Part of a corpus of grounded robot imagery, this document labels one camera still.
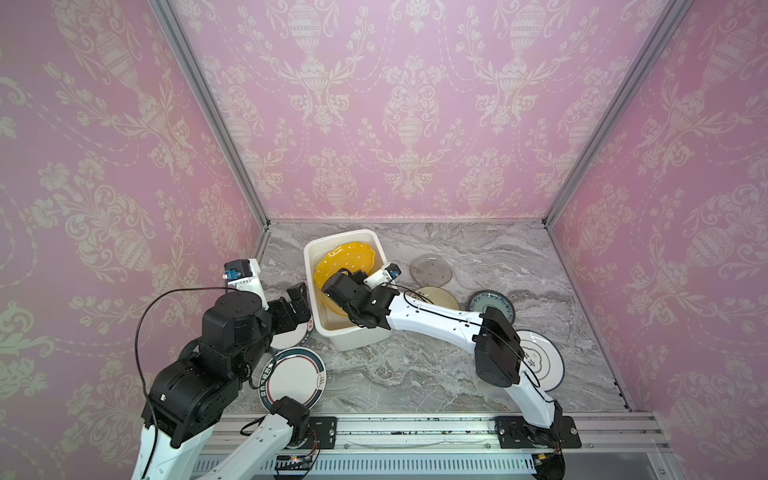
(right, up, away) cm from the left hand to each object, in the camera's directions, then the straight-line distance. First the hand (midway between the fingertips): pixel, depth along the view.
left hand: (290, 292), depth 59 cm
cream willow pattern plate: (+35, -7, +39) cm, 53 cm away
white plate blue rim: (+64, -24, +26) cm, 73 cm away
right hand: (+9, +2, +25) cm, 26 cm away
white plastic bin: (+6, -12, +16) cm, 20 cm away
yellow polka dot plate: (+9, +6, +32) cm, 34 cm away
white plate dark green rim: (-10, -19, +31) cm, 37 cm away
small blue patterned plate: (+55, -8, +40) cm, 69 cm away
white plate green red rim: (-7, -26, +24) cm, 36 cm away
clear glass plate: (+34, +1, +47) cm, 58 cm away
